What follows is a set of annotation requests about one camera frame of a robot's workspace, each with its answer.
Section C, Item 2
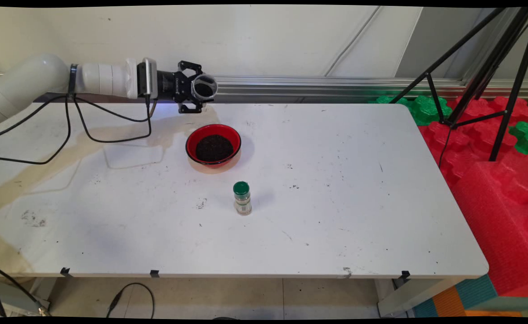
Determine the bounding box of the black cable with metal connector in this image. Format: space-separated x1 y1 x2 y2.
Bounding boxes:
0 263 51 318

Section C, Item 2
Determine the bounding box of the clear plastic jar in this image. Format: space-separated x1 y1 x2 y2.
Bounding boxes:
191 74 218 102

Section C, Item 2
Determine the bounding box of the black grain pile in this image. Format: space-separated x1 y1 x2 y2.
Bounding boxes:
195 135 234 163

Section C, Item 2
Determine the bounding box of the red bowl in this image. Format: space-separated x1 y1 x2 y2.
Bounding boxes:
186 124 242 169

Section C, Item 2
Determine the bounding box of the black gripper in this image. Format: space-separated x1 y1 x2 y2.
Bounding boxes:
156 60 204 114

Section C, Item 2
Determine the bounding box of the teal and orange foam mat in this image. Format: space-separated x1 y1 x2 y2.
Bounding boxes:
412 274 528 318

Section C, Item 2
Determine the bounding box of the aluminium rail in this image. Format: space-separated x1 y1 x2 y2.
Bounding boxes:
0 73 528 100

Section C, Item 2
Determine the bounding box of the red foam puzzle mat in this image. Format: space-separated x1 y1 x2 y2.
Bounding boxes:
419 96 528 180

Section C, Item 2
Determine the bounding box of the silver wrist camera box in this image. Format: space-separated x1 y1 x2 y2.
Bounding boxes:
137 58 158 99

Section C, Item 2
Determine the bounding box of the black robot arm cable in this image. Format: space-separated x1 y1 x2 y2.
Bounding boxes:
0 92 157 165

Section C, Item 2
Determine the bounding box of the small green foam piece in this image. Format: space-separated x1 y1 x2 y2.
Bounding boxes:
509 121 528 156

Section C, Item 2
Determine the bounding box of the black floor cable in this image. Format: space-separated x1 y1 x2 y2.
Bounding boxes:
107 283 155 318

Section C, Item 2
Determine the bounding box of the green lid spice jar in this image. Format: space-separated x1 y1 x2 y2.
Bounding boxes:
233 181 253 216

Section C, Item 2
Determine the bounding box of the big red foam block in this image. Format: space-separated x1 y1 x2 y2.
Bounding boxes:
451 153 528 297

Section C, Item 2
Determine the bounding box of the large green foam piece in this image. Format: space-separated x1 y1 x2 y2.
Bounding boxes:
367 94 452 126

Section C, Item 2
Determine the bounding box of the thin black tripod cable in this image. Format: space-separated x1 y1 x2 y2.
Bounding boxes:
439 126 453 169

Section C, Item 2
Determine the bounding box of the black tripod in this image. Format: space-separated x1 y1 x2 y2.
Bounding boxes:
388 7 528 162

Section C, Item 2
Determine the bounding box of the white wall cable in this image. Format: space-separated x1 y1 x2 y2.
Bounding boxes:
322 6 384 77

